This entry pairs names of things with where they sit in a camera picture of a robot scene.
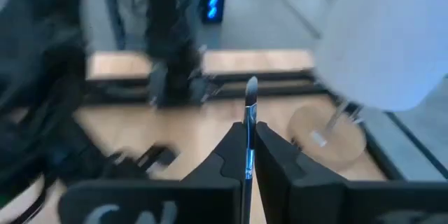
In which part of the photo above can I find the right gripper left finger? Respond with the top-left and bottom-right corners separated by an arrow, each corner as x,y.
59,122 -> 246,224

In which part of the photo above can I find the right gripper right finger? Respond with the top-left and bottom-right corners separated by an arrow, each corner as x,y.
255,122 -> 448,224

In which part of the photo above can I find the white shade wooden base lamp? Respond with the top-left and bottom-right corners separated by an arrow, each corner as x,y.
287,0 -> 448,173

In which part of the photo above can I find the thin black makeup brush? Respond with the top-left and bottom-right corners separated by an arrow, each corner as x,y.
241,76 -> 260,224

